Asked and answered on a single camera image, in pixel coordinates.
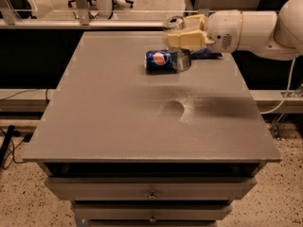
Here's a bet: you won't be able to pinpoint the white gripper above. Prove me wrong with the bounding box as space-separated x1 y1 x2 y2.
167 10 242 53

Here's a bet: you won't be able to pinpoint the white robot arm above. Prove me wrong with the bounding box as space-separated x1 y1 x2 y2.
166 0 303 61

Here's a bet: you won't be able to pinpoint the blue pepsi can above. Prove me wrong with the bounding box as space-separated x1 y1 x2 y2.
145 50 176 72

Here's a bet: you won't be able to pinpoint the dark blue chip bag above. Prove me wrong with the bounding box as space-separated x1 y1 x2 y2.
190 48 223 60

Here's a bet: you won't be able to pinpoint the metal railing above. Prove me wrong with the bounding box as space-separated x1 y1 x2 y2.
1 0 214 30

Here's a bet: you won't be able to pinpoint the grey drawer cabinet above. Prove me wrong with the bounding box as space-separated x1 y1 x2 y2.
24 31 280 227

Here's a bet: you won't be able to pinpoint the upper grey drawer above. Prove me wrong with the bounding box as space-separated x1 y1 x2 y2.
45 177 257 201

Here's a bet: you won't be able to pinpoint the grey drawer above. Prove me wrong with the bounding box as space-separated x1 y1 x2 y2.
45 177 257 201
72 201 232 222

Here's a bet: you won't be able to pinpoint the lower grey drawer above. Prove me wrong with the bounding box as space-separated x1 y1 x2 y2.
72 201 232 222

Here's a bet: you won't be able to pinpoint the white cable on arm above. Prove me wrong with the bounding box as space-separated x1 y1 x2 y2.
259 58 297 115

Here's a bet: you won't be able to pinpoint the black floor cables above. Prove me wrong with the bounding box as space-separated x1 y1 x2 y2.
0 125 32 170

